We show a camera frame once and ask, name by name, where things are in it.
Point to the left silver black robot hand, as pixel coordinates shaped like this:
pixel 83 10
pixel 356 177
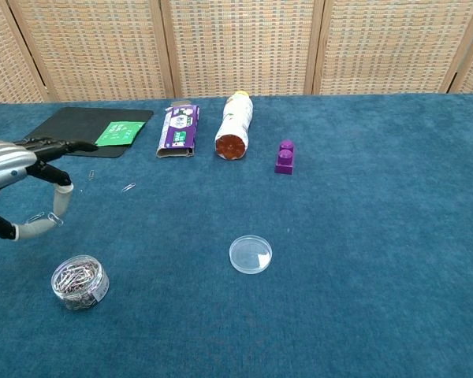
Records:
pixel 4 161

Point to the clear jar of paper clips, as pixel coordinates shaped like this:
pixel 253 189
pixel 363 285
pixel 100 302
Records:
pixel 79 283

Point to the black mouse pad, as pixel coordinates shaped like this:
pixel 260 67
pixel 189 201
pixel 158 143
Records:
pixel 86 122

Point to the green paper packet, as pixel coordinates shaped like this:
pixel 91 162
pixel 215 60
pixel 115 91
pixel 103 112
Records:
pixel 120 133

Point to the purple carton box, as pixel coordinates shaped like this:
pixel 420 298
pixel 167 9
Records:
pixel 178 132

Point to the white bottle with yellow cap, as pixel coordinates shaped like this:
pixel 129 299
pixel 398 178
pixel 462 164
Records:
pixel 234 122

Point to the woven bamboo folding screen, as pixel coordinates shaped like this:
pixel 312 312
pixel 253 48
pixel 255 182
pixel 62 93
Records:
pixel 236 47

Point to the clear round plastic lid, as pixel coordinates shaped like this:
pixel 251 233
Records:
pixel 250 254

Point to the purple toy brick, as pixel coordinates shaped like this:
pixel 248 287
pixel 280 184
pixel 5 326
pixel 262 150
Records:
pixel 285 161

